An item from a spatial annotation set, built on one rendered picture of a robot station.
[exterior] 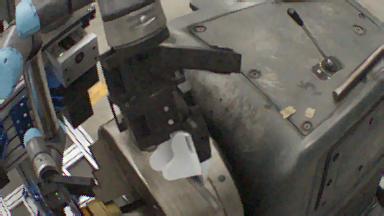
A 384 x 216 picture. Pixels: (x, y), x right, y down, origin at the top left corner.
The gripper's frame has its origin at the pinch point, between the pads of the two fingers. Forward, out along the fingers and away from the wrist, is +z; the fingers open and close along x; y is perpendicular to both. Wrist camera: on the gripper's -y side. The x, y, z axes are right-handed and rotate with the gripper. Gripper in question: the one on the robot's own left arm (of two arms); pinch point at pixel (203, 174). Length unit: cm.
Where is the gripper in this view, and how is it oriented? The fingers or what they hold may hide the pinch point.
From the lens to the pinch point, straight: 75.2
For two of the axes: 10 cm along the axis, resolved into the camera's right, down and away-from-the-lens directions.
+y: -8.4, 4.4, -3.2
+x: 4.6, 2.5, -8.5
